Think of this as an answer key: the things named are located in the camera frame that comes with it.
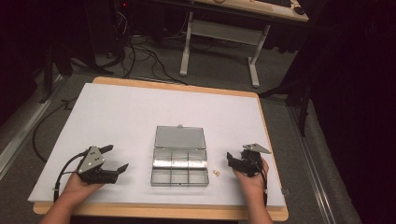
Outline black keyboard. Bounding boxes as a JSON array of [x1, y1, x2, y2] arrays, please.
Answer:
[[255, 0, 293, 8]]

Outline white-legged wooden desk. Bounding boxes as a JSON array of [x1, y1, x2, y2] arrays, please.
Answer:
[[136, 0, 310, 89]]

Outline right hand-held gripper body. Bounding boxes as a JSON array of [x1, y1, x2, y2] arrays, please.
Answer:
[[233, 143, 273, 178]]

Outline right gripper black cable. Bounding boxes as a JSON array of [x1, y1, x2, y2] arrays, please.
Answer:
[[257, 161, 269, 207]]

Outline black metal stand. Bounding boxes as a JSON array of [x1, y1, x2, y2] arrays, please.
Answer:
[[38, 36, 114, 105], [259, 71, 314, 138]]

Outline clear plastic compartment box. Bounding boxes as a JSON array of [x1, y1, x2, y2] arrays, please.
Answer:
[[150, 124, 210, 188]]

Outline white table mat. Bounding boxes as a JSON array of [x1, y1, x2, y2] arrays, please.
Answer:
[[27, 82, 287, 209]]

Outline person's left hand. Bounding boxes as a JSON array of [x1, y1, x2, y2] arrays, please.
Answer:
[[62, 171, 105, 204]]

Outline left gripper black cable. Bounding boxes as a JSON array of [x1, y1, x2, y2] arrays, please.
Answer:
[[52, 150, 89, 203]]

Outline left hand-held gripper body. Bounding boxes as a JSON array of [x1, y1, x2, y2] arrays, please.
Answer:
[[76, 145, 120, 185]]

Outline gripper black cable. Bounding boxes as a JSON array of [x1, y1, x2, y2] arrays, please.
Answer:
[[52, 150, 89, 203], [257, 161, 269, 207]]

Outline black floor cables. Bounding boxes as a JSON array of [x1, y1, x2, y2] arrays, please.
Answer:
[[102, 8, 190, 87]]

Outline person's right hand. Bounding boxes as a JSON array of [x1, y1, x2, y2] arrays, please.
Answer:
[[233, 157, 270, 193]]

